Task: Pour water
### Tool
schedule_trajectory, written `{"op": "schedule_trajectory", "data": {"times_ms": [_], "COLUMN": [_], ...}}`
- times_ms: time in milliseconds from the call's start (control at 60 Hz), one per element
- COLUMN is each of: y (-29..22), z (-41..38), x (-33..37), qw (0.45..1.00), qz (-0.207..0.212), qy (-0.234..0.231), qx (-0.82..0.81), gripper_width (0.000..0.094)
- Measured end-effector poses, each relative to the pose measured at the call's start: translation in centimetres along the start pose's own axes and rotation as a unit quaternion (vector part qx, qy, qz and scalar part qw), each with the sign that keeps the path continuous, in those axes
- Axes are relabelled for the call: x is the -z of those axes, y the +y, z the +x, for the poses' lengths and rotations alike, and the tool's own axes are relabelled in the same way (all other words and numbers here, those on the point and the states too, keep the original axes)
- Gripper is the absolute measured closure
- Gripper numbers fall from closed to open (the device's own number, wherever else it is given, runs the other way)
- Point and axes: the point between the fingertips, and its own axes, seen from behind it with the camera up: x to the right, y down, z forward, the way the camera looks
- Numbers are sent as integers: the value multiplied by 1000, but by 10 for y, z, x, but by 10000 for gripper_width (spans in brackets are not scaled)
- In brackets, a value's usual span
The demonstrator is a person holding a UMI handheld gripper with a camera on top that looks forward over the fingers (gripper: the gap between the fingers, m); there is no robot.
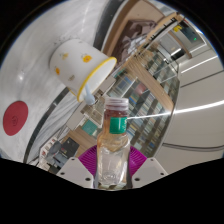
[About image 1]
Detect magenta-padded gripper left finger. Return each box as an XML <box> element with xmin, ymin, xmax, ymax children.
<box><xmin>56</xmin><ymin>146</ymin><xmax>98</xmax><ymax>189</ymax></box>

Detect wide bookshelf full of books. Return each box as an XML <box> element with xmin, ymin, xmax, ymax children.
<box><xmin>113</xmin><ymin>66</ymin><xmax>175</xmax><ymax>158</ymax></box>

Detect flat round red coaster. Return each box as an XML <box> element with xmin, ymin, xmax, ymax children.
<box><xmin>2</xmin><ymin>100</ymin><xmax>30</xmax><ymax>137</ymax></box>

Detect clear bottle with green label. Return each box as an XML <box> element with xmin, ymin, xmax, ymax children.
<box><xmin>94</xmin><ymin>97</ymin><xmax>132</xmax><ymax>190</ymax></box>

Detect dark grey architectural model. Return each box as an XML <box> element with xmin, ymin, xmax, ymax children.
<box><xmin>49</xmin><ymin>136</ymin><xmax>81</xmax><ymax>168</ymax></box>

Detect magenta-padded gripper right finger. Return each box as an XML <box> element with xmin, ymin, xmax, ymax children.
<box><xmin>127</xmin><ymin>147</ymin><xmax>169</xmax><ymax>189</ymax></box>

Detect white stepped architectural model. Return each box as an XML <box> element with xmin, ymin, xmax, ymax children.
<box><xmin>65</xmin><ymin>96</ymin><xmax>108</xmax><ymax>132</ymax></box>

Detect light blue spoon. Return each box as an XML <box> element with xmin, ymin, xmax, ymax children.
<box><xmin>83</xmin><ymin>83</ymin><xmax>98</xmax><ymax>106</ymax></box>

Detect bookshelf behind glass panel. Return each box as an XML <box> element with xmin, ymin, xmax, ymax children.
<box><xmin>143</xmin><ymin>41</ymin><xmax>182</xmax><ymax>84</ymax></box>

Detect white mug with yellow rim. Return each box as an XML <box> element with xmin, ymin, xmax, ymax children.
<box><xmin>49</xmin><ymin>38</ymin><xmax>118</xmax><ymax>104</ymax></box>

